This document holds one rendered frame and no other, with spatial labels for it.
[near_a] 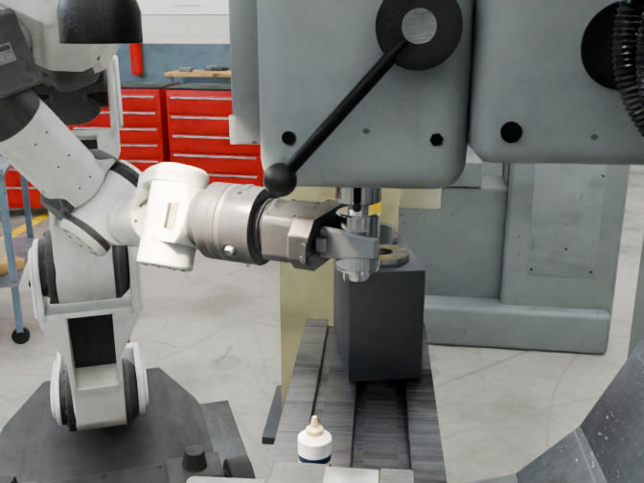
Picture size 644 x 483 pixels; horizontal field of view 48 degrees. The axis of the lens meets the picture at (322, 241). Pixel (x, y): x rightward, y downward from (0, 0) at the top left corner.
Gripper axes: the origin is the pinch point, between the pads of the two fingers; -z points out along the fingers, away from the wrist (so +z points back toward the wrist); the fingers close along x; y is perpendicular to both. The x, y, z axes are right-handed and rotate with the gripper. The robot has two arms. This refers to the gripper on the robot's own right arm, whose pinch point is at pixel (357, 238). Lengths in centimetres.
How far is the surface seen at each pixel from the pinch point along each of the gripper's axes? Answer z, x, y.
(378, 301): 7.8, 31.4, 19.8
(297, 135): 1.9, -11.1, -12.3
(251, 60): 9.5, -5.2, -18.3
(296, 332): 79, 155, 88
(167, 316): 184, 222, 126
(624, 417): -28.7, 18.4, 24.5
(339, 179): -1.5, -9.5, -8.3
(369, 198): -1.7, -1.6, -4.8
